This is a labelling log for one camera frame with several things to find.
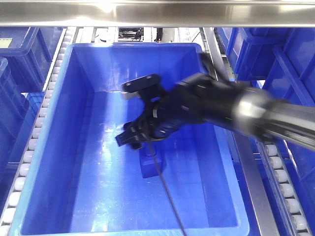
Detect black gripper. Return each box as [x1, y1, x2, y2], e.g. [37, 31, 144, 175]
[115, 73, 217, 150]

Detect blue bin left lower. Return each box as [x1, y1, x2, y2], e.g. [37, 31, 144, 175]
[0, 57, 44, 191]

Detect white roller track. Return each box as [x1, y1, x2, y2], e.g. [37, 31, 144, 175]
[0, 27, 78, 236]
[262, 143, 313, 236]

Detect white roller track left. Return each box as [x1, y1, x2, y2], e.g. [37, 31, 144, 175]
[0, 27, 78, 236]

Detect blue bin back right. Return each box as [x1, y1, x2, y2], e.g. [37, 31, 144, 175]
[216, 27, 289, 81]

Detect blue bin right side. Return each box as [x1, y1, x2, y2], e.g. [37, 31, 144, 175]
[263, 28, 315, 232]

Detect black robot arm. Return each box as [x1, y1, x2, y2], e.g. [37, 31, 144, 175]
[116, 73, 315, 150]

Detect white roller track right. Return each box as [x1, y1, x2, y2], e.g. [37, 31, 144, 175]
[262, 143, 313, 236]

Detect blue bin upper left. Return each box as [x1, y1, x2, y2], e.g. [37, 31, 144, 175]
[0, 27, 63, 92]

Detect steel divider rail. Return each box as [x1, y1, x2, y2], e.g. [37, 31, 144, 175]
[200, 27, 279, 236]

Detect large blue target bin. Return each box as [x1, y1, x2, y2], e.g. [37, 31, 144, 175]
[9, 43, 250, 236]

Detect steel shelf top beam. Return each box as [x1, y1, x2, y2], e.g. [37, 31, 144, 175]
[0, 0, 315, 27]

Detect black hanging cable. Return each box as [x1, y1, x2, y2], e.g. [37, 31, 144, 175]
[146, 127, 188, 236]

